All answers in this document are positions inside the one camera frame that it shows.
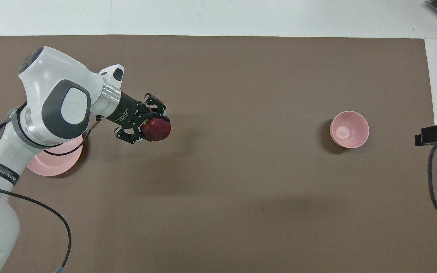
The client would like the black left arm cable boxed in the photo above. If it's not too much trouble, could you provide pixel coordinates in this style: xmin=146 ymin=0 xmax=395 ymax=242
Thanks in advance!
xmin=0 ymin=100 xmax=103 ymax=273

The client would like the dark red apple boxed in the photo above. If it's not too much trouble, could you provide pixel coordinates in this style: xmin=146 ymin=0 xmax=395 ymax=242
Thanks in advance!
xmin=140 ymin=116 xmax=172 ymax=142

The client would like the brown table mat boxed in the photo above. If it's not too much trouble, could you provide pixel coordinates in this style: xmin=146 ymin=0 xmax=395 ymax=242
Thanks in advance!
xmin=0 ymin=35 xmax=437 ymax=273

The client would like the pink plate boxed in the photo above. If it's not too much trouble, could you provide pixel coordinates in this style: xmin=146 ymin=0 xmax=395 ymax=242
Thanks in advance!
xmin=26 ymin=135 xmax=83 ymax=177

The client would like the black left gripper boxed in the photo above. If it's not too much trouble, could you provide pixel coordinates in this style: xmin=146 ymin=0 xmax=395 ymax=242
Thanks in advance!
xmin=106 ymin=92 xmax=171 ymax=144

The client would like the pink bowl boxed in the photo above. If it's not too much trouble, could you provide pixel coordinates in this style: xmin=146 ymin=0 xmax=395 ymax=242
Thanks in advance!
xmin=330 ymin=110 xmax=369 ymax=149

